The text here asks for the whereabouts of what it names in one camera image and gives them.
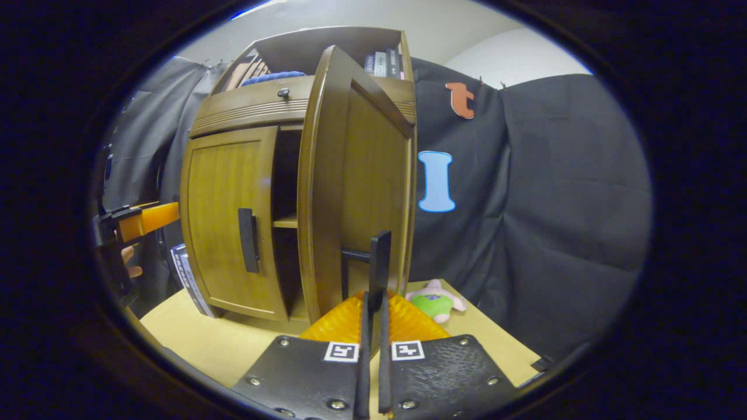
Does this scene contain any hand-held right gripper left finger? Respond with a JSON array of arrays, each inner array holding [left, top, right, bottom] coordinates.
[[231, 290, 374, 420]]

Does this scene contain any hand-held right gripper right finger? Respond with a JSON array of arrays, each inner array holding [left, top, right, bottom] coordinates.
[[378, 290, 520, 420]]

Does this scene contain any wooden shoe cabinet door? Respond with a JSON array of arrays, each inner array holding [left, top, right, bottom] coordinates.
[[298, 45, 416, 324], [181, 125, 289, 321]]

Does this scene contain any wooden double-door shoe cabinet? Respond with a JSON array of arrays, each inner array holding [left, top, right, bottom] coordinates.
[[180, 26, 418, 336]]

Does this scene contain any white printed box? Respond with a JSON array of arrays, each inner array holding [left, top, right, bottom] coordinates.
[[170, 244, 219, 319]]

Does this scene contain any pink and green plush toy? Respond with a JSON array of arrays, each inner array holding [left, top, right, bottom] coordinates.
[[406, 279, 467, 323]]

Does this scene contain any wooden drawer with black knob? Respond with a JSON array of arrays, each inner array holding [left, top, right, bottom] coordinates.
[[190, 76, 417, 138]]

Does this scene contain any wooden slatted rack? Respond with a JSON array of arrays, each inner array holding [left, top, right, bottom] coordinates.
[[225, 55, 272, 91]]

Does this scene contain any blue folded cloth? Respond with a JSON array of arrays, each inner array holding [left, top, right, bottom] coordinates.
[[240, 71, 306, 87]]

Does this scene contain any black backdrop cloth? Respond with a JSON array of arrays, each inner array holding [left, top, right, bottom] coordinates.
[[102, 55, 653, 362]]

